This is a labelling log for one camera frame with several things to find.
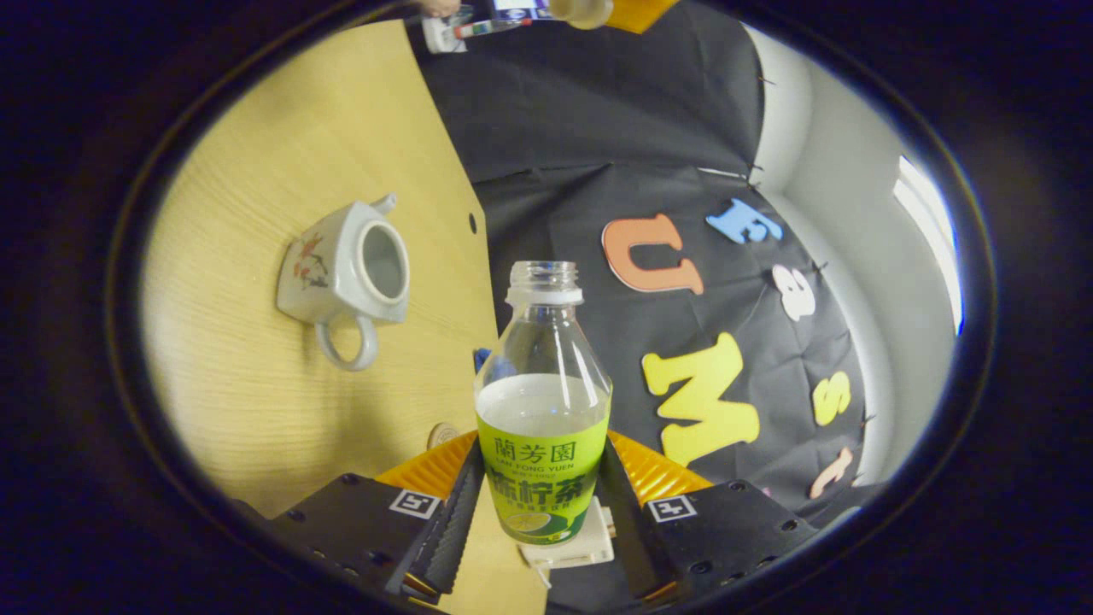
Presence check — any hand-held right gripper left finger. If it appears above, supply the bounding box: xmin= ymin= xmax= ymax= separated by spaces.
xmin=273 ymin=431 xmax=488 ymax=603

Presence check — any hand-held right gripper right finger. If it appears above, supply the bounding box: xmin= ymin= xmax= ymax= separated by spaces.
xmin=598 ymin=431 xmax=821 ymax=603

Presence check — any white teacup lid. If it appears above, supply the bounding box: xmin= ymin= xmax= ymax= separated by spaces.
xmin=549 ymin=0 xmax=615 ymax=32

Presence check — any green label water bottle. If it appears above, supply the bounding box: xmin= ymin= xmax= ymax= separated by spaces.
xmin=474 ymin=261 xmax=613 ymax=548

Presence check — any white teacup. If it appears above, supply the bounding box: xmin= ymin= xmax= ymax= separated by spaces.
xmin=276 ymin=194 xmax=412 ymax=372

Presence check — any red cap water bottle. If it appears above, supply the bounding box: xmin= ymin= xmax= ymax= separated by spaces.
xmin=453 ymin=19 xmax=523 ymax=40

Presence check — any white toaster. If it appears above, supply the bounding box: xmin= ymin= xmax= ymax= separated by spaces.
xmin=519 ymin=504 xmax=616 ymax=570

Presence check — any black backdrop cloth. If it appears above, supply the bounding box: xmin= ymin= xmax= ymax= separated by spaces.
xmin=406 ymin=0 xmax=889 ymax=612

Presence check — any white side table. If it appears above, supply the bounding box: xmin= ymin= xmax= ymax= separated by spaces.
xmin=422 ymin=15 xmax=472 ymax=55

